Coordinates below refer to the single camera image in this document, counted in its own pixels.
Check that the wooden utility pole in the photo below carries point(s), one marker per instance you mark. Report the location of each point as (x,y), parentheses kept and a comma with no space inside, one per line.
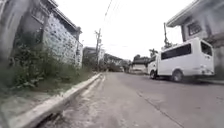
(97,46)

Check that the low white building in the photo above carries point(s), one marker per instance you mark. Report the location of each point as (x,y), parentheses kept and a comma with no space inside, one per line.
(138,67)

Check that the grey concrete road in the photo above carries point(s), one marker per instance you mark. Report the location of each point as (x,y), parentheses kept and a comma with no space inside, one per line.
(140,103)

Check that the grey stone-walled building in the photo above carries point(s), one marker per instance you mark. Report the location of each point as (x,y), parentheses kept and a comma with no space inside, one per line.
(60,36)

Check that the pale concrete kerb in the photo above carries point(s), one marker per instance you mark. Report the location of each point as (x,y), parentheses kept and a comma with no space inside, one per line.
(56,103)

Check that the white van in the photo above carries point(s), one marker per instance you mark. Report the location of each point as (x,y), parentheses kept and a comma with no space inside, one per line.
(183,60)

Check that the weeds and bushes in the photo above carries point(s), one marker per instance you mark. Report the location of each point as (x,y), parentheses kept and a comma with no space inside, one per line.
(40,70)

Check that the grey building with window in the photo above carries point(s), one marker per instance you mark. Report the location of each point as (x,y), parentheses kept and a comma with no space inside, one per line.
(203,30)

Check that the grey concrete sidewalk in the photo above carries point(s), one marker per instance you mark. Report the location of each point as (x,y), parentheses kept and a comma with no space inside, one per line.
(20,103)

